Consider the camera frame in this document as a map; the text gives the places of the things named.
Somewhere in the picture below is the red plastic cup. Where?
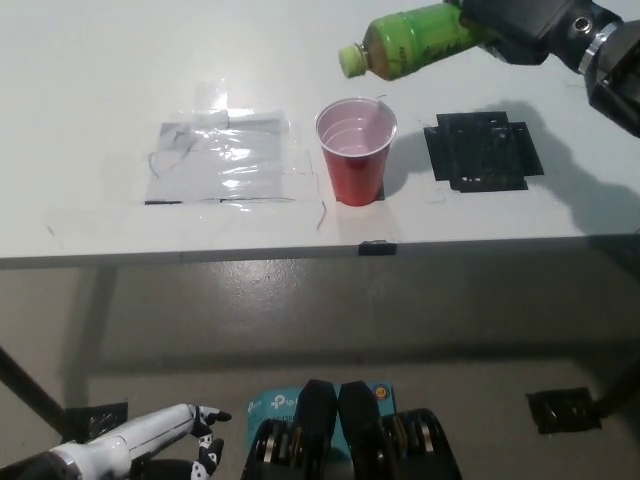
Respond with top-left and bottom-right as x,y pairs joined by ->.
314,97 -> 399,207

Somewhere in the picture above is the green tea plastic bottle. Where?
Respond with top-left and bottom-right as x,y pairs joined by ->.
337,2 -> 489,82

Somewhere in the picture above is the teal tp-link box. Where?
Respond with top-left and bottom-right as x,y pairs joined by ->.
246,383 -> 399,451

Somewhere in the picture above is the black tape square patch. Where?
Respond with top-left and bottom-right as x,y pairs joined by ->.
422,112 -> 545,193

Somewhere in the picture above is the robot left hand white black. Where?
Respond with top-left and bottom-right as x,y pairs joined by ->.
49,403 -> 234,480

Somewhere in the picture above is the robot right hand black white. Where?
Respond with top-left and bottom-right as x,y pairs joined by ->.
447,0 -> 624,71

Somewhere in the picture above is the small black tape strip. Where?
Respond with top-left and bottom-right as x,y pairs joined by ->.
358,239 -> 399,257

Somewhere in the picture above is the black table leg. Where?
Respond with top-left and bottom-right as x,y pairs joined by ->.
0,344 -> 84,446

